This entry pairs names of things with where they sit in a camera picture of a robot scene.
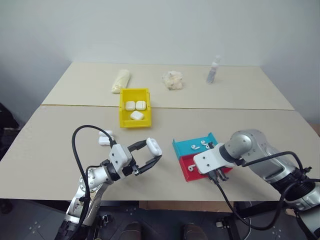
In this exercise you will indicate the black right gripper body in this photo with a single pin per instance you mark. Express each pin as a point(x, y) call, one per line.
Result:
point(213, 177)

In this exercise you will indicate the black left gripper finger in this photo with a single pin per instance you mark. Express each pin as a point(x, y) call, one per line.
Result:
point(138, 146)
point(150, 163)

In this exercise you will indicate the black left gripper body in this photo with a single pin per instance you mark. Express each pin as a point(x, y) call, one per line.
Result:
point(134, 167)

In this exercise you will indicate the white earbud case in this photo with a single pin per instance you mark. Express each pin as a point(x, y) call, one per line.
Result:
point(103, 140)
point(136, 115)
point(153, 147)
point(130, 105)
point(140, 105)

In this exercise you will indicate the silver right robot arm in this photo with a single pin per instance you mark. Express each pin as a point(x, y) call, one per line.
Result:
point(272, 162)

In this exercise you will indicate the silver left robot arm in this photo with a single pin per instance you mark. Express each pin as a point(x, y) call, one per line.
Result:
point(95, 175)

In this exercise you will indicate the closed white earbud case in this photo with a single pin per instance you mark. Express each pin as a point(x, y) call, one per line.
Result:
point(136, 115)
point(130, 105)
point(140, 105)

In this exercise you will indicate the yellow plastic bin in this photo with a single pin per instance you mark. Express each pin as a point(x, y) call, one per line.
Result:
point(125, 117)

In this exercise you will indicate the white earbud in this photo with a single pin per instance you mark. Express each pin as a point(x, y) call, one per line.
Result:
point(191, 167)
point(207, 146)
point(202, 142)
point(194, 147)

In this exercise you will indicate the red plastic tray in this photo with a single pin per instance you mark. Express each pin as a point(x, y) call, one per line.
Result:
point(193, 176)

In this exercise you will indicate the blue plastic tray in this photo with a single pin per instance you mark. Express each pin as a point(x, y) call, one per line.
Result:
point(183, 147)

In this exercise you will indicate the rolled pale yellow plastic bag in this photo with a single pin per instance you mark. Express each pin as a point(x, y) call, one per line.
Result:
point(121, 80)

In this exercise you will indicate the clear spray bottle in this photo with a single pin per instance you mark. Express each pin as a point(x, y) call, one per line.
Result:
point(212, 73)

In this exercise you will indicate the crumpled clear plastic bag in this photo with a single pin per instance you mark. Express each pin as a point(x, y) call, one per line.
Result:
point(172, 80)

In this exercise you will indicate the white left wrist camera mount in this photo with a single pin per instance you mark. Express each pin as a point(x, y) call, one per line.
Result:
point(119, 155)

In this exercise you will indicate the black table frame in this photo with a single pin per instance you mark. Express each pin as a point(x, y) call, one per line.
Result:
point(250, 207)

